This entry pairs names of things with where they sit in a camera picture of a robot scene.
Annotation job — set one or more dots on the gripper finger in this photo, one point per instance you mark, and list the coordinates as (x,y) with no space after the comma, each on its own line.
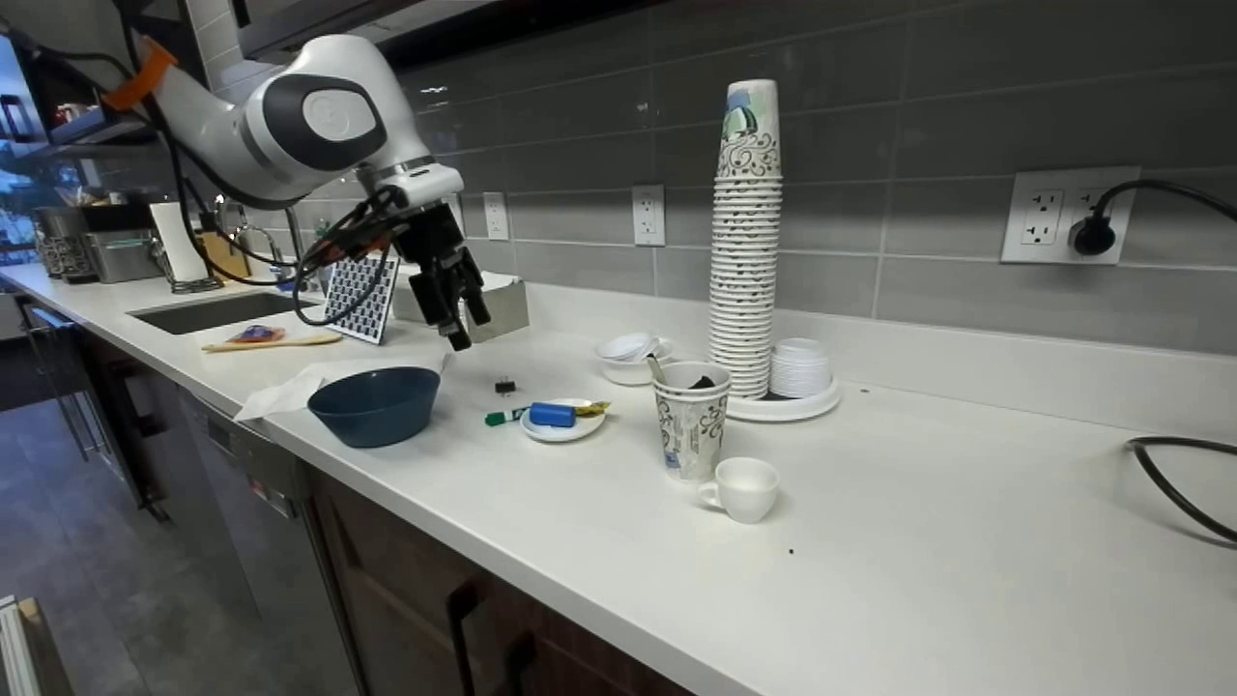
(440,304)
(475,295)

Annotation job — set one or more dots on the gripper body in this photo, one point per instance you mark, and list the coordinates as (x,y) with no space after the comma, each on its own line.
(435,242)

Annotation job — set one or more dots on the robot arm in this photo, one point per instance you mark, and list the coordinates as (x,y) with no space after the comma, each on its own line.
(290,121)

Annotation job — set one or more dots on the green marker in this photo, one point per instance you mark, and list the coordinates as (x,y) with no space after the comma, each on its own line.
(503,418)

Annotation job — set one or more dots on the dark blue bowl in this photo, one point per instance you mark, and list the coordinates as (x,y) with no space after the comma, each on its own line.
(372,411)

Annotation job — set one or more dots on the white bowl of creamers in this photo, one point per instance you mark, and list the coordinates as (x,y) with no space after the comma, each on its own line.
(630,360)

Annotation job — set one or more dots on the checkered calibration board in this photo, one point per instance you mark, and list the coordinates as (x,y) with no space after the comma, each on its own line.
(359,300)

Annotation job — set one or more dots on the blue cylinder object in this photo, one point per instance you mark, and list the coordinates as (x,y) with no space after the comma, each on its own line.
(553,415)

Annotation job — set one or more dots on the small white plate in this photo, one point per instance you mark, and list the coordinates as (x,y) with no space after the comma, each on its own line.
(560,432)

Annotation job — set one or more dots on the yellow sachet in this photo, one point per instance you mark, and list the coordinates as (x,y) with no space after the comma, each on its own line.
(591,409)

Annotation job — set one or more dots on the wooden spatula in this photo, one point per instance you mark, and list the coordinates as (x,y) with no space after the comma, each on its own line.
(271,342)

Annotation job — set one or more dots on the white paper napkin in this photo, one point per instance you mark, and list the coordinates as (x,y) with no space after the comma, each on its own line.
(280,391)

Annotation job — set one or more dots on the tap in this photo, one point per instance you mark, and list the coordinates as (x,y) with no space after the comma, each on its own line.
(253,237)

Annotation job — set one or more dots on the metal spoon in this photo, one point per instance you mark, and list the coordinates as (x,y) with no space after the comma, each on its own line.
(657,370)

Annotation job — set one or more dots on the wooden cutting board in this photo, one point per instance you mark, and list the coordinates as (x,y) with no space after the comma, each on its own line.
(227,259)

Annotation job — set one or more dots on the sink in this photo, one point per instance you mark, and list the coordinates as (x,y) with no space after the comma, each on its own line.
(217,311)

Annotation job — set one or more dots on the patterned paper cup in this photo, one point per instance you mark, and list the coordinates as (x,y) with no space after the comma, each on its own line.
(691,430)

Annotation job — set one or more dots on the stack of paper cups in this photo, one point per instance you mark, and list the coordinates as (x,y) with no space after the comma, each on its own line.
(746,261)

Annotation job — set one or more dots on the dishwasher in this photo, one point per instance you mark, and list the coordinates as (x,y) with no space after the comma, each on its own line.
(261,541)

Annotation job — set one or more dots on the white round tray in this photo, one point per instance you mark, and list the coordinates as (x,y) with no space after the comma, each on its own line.
(788,408)

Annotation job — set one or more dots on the stack of white lids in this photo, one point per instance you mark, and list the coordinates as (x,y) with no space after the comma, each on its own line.
(800,369)

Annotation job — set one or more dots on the white espresso cup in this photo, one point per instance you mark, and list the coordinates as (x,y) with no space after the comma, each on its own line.
(746,491)

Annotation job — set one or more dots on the metal canister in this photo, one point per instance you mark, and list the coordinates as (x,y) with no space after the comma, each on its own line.
(63,246)

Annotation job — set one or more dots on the white double wall socket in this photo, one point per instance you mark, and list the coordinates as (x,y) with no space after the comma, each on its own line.
(1039,217)

